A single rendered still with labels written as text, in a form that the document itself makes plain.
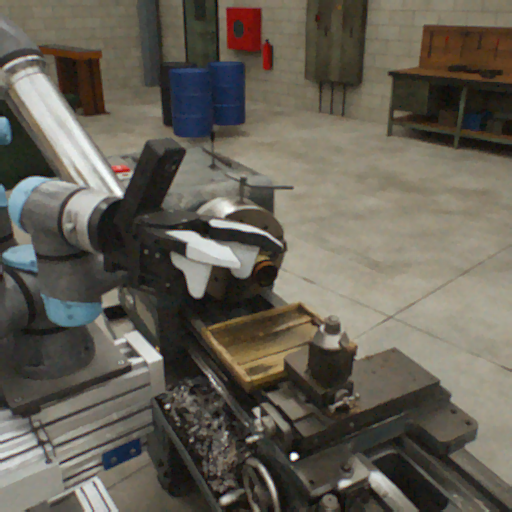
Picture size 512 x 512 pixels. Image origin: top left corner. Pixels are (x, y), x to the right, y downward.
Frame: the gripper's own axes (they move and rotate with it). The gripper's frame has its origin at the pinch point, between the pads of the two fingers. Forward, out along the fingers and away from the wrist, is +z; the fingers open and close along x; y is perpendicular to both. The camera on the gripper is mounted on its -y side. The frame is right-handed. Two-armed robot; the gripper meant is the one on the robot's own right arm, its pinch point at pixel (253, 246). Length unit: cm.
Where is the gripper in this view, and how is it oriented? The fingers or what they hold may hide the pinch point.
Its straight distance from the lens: 56.5
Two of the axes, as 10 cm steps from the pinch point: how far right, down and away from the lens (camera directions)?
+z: 8.3, 2.4, -5.0
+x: -5.5, 2.3, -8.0
